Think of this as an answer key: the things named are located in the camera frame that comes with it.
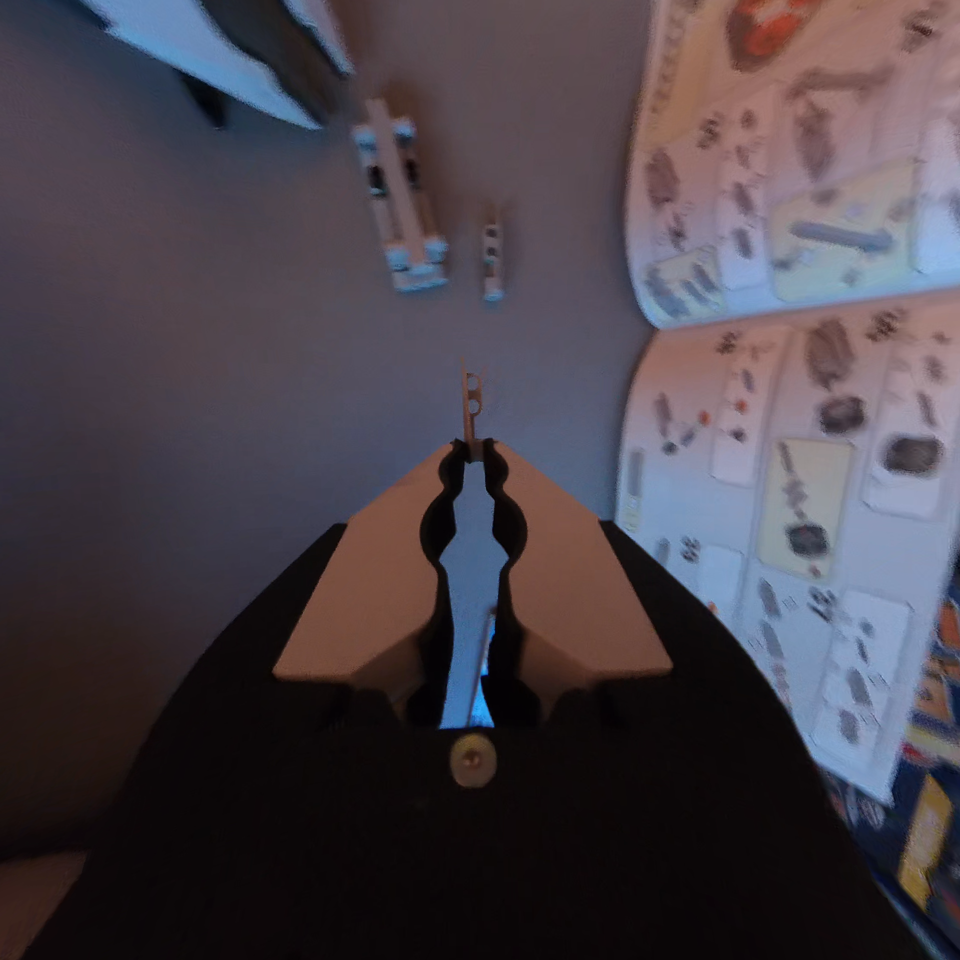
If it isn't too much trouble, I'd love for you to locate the grey toy brick assembly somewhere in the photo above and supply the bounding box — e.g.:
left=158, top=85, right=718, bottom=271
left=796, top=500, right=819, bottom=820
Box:
left=351, top=96, right=451, bottom=295

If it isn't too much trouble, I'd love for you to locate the small grey toy beam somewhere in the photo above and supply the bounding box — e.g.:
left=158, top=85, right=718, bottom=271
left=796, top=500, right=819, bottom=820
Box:
left=459, top=356, right=490, bottom=462

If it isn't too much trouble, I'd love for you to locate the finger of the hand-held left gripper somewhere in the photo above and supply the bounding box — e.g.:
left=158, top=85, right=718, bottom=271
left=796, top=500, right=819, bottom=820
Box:
left=78, top=0, right=331, bottom=130
left=296, top=0, right=355, bottom=80

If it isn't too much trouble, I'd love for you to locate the blue building booklet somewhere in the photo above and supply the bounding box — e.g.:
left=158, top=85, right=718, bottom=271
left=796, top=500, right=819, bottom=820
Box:
left=821, top=551, right=960, bottom=946

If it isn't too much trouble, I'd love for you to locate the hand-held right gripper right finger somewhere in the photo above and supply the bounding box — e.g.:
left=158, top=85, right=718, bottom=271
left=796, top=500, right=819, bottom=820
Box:
left=482, top=439, right=675, bottom=729

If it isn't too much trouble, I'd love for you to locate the grey angled toy brick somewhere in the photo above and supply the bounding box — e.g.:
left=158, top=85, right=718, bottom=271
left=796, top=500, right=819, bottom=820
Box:
left=480, top=202, right=510, bottom=305

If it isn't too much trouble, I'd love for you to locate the open building instruction booklet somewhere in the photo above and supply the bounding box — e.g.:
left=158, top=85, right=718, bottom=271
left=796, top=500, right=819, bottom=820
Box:
left=613, top=0, right=960, bottom=807

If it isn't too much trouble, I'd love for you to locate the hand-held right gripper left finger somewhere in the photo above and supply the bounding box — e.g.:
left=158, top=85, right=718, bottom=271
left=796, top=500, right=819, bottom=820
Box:
left=272, top=441, right=460, bottom=727

